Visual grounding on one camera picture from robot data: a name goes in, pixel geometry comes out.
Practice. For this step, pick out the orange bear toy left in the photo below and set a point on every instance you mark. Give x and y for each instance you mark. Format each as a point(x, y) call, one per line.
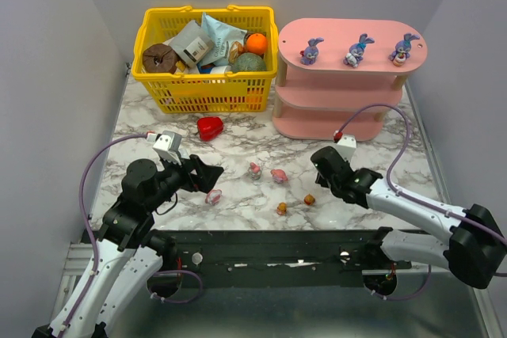
point(281, 209)

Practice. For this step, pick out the purple bunny toy blue bow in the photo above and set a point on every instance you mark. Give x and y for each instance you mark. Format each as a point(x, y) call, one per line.
point(356, 52)

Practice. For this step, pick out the orange bear toy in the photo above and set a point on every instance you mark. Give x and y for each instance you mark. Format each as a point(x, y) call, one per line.
point(309, 200)
point(281, 209)

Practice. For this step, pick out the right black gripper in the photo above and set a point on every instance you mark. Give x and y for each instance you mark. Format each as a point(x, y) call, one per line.
point(326, 172)

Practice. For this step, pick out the grey paper pouch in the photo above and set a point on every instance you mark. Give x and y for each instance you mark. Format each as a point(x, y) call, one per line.
point(191, 44)

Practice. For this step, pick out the pink toy figure lying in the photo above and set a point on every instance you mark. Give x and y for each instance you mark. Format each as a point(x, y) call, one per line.
point(279, 176)

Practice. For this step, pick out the pink bunny toy standing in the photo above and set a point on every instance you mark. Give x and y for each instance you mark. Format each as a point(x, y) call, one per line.
point(254, 171)

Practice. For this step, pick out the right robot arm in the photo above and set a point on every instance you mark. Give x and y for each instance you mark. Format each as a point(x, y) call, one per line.
point(465, 241)

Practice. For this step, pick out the pink three-tier shelf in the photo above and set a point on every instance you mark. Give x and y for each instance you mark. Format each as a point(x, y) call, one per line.
point(312, 102)

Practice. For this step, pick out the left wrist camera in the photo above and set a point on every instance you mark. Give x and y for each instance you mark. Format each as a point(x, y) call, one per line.
point(167, 146)

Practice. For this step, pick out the purple bunny toy with cake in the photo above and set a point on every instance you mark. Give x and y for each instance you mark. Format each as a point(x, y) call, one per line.
point(402, 49)

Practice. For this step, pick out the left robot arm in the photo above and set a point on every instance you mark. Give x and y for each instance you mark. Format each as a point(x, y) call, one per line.
point(127, 249)

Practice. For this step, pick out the orange toy fruit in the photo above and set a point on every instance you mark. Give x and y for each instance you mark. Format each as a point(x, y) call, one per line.
point(257, 43)

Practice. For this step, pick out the yellow plastic shopping basket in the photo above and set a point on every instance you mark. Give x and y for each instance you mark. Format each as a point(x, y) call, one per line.
point(200, 93)

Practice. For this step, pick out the orange bear toy upper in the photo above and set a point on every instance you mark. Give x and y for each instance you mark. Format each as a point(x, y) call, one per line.
point(309, 200)

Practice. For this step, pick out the green toy melon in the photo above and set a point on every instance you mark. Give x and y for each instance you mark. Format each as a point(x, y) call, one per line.
point(248, 62)

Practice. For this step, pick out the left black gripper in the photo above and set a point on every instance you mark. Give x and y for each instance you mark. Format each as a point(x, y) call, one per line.
point(192, 174)

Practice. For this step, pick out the pink white toy figure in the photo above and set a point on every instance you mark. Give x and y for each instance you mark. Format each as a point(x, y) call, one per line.
point(213, 197)

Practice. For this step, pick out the light blue cassava chips bag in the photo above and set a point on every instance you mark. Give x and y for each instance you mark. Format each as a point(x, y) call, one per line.
point(228, 42)

